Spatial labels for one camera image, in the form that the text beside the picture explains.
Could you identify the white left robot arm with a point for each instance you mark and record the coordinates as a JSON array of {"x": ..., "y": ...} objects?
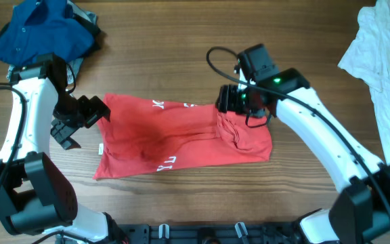
[{"x": 36, "y": 199}]

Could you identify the white t-shirt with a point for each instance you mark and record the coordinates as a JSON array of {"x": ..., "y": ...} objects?
[{"x": 368, "y": 58}]

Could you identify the blue polo shirt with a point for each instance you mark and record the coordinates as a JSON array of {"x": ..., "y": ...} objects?
[{"x": 46, "y": 34}]

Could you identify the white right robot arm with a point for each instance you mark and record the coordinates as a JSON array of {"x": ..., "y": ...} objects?
[{"x": 361, "y": 212}]

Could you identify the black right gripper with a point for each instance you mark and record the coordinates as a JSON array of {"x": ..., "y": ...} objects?
[{"x": 225, "y": 99}]

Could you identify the grey printed folded cloth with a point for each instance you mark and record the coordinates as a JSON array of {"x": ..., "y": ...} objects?
[{"x": 74, "y": 69}]

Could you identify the red printed t-shirt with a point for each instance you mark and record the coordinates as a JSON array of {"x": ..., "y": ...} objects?
[{"x": 144, "y": 136}]

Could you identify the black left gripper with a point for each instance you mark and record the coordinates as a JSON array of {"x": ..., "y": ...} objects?
[{"x": 63, "y": 132}]

